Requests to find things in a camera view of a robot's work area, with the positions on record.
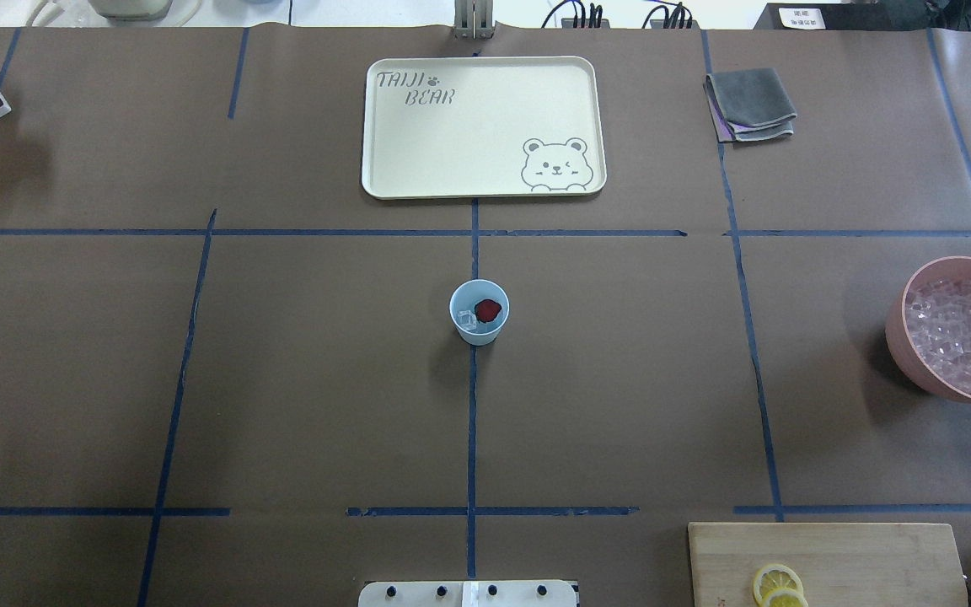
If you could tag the red strawberry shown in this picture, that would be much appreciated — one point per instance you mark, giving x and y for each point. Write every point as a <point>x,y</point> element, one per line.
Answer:
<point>487,310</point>

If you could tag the light blue plastic cup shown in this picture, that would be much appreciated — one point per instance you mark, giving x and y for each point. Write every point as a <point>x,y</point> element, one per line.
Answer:
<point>461,314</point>

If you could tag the pink bowl of ice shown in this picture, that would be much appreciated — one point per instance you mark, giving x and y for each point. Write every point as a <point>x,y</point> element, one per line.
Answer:
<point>928,328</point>

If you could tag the cream bear tray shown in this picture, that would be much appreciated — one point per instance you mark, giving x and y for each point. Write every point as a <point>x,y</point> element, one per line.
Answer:
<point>482,126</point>

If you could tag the grey folded cloth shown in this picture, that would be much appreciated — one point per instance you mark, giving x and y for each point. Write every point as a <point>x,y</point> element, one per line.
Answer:
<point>749,105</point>

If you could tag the lemon slices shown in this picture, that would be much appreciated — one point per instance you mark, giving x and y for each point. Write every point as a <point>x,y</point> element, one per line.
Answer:
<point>776,584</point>

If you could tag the wooden cutting board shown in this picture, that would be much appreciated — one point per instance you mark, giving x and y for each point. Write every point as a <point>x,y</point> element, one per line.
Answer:
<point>839,564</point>

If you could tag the aluminium frame post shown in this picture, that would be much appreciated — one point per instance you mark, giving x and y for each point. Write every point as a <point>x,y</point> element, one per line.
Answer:
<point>474,19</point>

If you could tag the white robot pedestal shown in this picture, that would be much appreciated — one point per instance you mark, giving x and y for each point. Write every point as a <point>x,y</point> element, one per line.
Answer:
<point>518,592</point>

